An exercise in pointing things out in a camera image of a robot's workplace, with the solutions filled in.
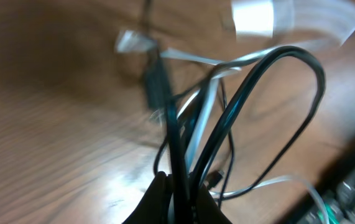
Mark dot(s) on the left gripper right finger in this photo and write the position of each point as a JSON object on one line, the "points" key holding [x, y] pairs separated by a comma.
{"points": [[204, 209]]}

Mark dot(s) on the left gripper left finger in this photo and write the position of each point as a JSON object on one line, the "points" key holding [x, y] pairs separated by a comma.
{"points": [[153, 207]]}

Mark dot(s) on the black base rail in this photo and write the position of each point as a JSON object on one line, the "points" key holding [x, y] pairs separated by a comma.
{"points": [[337, 186]]}

